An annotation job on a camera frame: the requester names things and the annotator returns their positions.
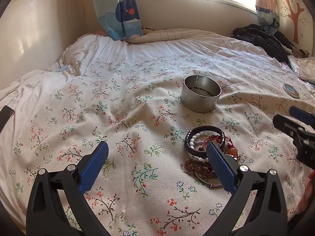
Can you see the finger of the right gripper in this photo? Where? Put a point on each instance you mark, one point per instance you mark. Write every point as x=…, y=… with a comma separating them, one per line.
x=301, y=115
x=286, y=125

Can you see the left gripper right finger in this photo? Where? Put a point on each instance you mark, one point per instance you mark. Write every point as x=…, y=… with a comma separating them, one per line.
x=267, y=215

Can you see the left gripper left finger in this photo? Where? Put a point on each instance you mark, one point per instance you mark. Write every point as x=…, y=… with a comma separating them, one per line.
x=45, y=213

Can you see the person's right hand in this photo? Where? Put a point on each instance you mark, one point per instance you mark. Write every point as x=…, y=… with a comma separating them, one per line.
x=306, y=197

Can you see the round blue tin lid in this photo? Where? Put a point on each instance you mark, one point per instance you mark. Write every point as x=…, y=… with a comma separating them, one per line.
x=291, y=91

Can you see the clear plastic bag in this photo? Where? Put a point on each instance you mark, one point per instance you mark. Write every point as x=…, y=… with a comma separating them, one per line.
x=304, y=68

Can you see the black jacket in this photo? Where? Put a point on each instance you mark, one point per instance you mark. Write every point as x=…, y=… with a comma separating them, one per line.
x=276, y=46

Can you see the round silver metal tin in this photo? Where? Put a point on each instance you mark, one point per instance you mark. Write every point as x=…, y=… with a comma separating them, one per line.
x=200, y=93

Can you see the pink blue curtain right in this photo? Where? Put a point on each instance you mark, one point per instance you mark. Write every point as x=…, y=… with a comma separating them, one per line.
x=267, y=14

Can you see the floral bed cloth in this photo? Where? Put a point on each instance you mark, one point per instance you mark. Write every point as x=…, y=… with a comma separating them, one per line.
x=144, y=187

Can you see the beige striped pillow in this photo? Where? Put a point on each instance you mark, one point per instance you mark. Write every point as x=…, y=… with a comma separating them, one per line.
x=168, y=35

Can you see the sailboat whale curtain left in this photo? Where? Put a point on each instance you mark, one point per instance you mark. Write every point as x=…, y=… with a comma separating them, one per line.
x=119, y=18

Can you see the red tree wall decal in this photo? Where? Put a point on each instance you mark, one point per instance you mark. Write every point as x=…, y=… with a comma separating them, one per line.
x=293, y=19

